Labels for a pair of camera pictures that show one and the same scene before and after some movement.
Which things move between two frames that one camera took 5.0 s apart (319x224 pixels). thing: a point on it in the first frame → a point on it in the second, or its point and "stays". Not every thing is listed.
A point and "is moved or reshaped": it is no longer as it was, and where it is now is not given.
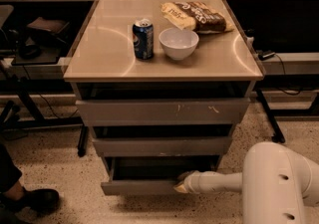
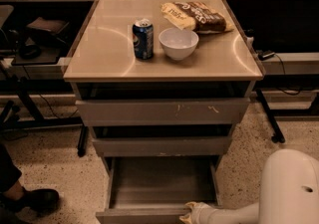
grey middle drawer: [163, 146] stays
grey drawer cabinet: [162, 81] stays
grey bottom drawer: [151, 174] is moved or reshaped
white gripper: [194, 182] → [210, 215]
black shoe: [41, 200] stays
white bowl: [178, 44] stays
